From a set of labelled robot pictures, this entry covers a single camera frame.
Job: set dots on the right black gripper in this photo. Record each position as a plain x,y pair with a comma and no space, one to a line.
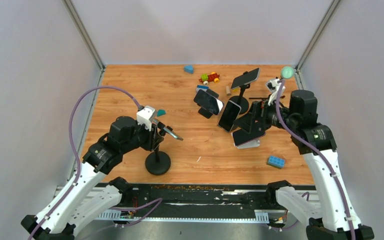
258,112

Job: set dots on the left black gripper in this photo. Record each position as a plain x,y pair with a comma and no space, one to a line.
154,137

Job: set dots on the teal smartphone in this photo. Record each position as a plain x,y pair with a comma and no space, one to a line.
165,129

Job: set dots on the black round-base clamp stand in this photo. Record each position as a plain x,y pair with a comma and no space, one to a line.
158,162

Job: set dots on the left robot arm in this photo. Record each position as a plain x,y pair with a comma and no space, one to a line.
66,215

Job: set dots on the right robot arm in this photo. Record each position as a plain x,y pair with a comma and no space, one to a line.
336,218

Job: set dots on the white phone stand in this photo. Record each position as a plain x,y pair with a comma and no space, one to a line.
251,144

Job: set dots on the tall black round-base stand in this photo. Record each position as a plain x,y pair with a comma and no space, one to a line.
240,99

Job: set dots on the pink phone on white stand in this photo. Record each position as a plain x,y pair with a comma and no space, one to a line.
241,137

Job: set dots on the white phone on grey stand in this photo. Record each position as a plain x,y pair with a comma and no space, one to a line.
229,115

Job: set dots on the phone on tall stand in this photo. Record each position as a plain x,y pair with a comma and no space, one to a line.
245,79

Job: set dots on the black folding phone stand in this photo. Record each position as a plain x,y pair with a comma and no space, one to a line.
208,106

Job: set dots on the purple phone on black stand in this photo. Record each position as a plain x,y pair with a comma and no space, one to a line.
208,102

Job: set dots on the black mini tripod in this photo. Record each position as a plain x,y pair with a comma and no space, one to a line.
259,98

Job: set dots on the teal small block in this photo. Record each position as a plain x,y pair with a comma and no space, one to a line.
160,112

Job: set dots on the wooden cylinder block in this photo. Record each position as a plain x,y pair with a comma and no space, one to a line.
228,90

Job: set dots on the blue lego brick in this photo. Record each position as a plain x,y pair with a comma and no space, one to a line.
275,162

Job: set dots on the green ball on tripod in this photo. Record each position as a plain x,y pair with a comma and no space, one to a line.
287,72

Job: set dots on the blue white block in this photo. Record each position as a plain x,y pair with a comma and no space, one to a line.
201,87

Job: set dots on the blue triangular block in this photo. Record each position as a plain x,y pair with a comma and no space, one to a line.
189,69

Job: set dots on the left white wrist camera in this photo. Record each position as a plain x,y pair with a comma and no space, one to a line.
145,116

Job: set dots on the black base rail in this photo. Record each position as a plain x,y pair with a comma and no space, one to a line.
200,203

